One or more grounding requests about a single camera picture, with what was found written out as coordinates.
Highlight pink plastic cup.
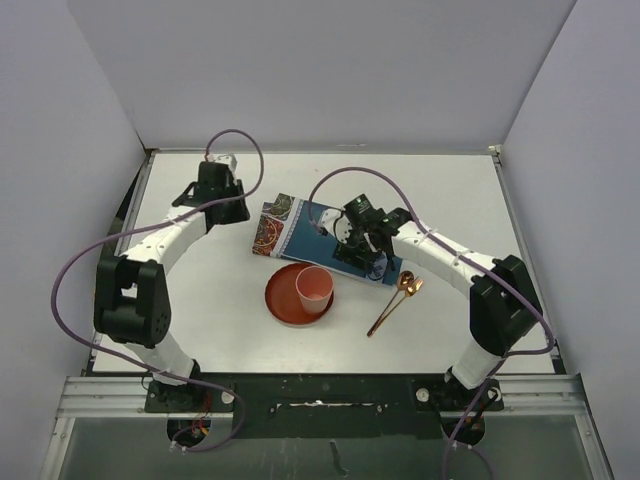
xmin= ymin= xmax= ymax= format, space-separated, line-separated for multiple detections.
xmin=295 ymin=266 xmax=334 ymax=315

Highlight blue patterned placemat cloth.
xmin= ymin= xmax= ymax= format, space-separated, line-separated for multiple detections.
xmin=252 ymin=193 xmax=402 ymax=286

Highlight red round plate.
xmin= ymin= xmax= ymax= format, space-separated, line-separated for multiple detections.
xmin=264 ymin=262 xmax=334 ymax=327

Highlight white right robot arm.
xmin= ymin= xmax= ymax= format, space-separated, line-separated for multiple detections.
xmin=316 ymin=195 xmax=541 ymax=409

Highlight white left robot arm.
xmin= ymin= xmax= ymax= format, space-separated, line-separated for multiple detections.
xmin=94 ymin=154 xmax=250 ymax=411

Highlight copper spoon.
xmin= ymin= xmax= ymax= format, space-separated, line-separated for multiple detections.
xmin=367 ymin=270 xmax=416 ymax=337

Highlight copper fork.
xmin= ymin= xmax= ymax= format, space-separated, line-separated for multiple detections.
xmin=375 ymin=277 xmax=424 ymax=333

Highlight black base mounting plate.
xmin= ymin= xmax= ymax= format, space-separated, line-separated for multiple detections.
xmin=144 ymin=373 xmax=504 ymax=446

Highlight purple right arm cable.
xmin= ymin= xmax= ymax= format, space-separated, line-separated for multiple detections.
xmin=307 ymin=166 xmax=556 ymax=480

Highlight aluminium front rail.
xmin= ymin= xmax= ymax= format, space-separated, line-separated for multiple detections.
xmin=57 ymin=374 xmax=586 ymax=418

